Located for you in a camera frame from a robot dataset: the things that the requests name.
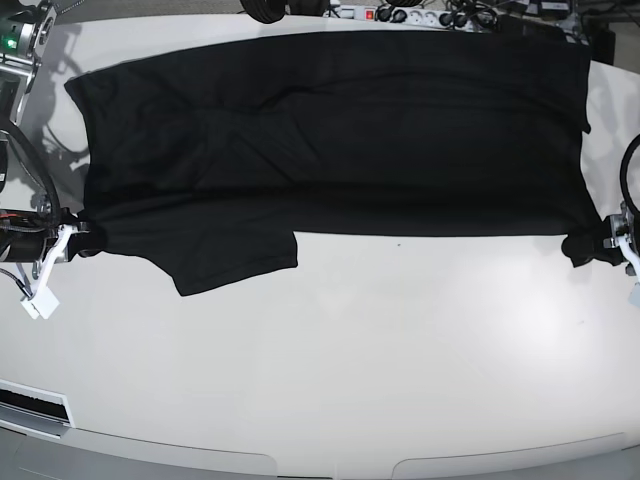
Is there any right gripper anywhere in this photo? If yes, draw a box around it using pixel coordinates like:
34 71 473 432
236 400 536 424
32 221 107 278

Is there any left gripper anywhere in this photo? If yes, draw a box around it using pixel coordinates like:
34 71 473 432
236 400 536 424
561 213 628 268

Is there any black t-shirt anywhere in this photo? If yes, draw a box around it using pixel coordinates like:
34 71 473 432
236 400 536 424
65 30 601 296

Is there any white power strip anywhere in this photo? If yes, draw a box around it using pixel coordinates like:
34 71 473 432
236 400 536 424
323 1 482 33

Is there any black corrugated left cable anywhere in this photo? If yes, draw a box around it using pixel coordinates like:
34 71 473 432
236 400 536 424
0 127 64 226

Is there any black corrugated cable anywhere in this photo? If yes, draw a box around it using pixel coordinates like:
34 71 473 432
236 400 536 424
618 132 640 216
0 127 64 226

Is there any black corrugated right cable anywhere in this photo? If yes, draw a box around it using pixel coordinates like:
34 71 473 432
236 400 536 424
618 132 640 216

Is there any white slotted table bracket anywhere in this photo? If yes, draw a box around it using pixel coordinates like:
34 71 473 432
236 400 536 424
1 380 76 440

